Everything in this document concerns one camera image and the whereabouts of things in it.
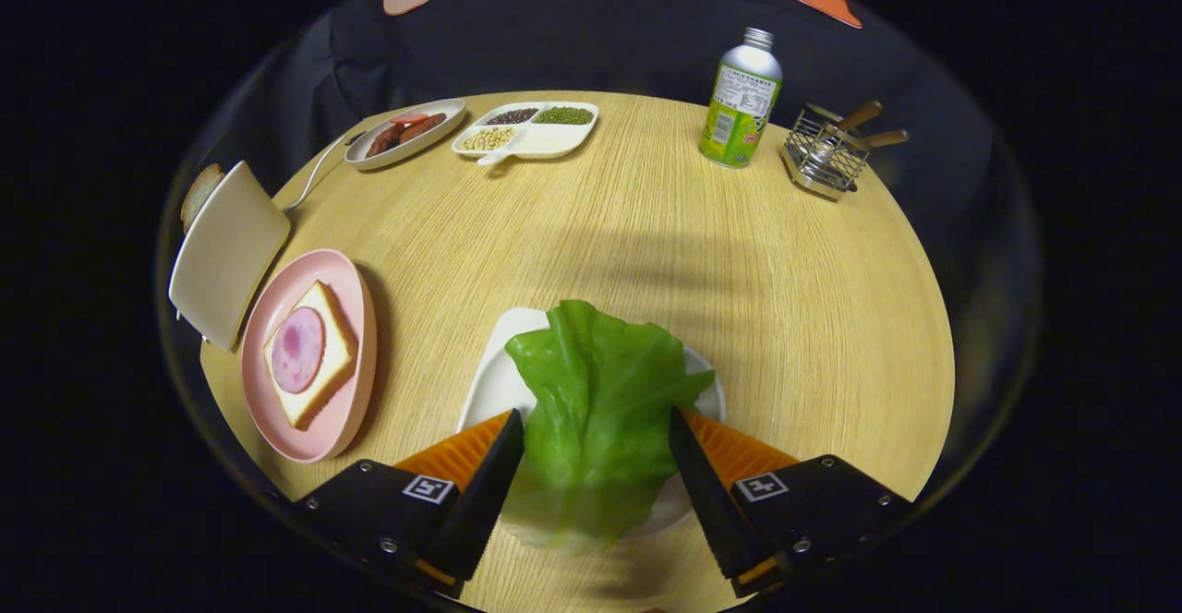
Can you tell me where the beige round plate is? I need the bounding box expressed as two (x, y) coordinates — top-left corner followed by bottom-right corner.
(344, 98), (467, 172)

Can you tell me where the white square bread slice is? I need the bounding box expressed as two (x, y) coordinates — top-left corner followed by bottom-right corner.
(263, 280), (359, 431)

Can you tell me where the pile of yellow soybeans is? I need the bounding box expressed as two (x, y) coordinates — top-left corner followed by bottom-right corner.
(460, 126), (518, 151)

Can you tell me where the green lettuce leaf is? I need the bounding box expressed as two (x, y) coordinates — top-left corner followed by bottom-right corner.
(503, 299), (717, 559)

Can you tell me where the pink ham slice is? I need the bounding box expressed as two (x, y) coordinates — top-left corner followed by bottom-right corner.
(271, 306), (327, 395)

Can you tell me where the black backdrop cloth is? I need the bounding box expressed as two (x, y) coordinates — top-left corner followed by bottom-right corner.
(157, 0), (1044, 503)

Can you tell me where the toasted bread slice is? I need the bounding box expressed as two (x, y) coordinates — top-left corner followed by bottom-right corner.
(180, 163), (225, 234)

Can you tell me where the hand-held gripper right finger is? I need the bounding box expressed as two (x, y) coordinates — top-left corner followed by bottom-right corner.
(669, 407), (915, 598)

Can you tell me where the metal wire utensil holder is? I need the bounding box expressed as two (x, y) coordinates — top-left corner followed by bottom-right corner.
(780, 102), (874, 201)

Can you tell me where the pink plate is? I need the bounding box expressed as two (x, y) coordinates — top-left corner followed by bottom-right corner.
(241, 248), (379, 463)

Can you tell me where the white divided dish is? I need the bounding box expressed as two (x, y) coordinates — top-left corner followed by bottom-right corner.
(451, 101), (600, 167)

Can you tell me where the white plate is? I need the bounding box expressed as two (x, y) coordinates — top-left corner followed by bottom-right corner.
(456, 306), (727, 540)

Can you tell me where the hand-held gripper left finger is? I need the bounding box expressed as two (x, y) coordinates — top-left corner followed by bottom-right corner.
(294, 408), (525, 600)

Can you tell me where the white toaster cable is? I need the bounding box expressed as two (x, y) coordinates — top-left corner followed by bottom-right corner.
(282, 131), (366, 212)

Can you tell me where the silver bottle with green label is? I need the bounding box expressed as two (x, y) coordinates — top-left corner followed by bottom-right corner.
(699, 28), (784, 169)

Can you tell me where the cream toaster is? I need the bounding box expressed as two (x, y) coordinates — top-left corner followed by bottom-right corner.
(167, 161), (292, 353)

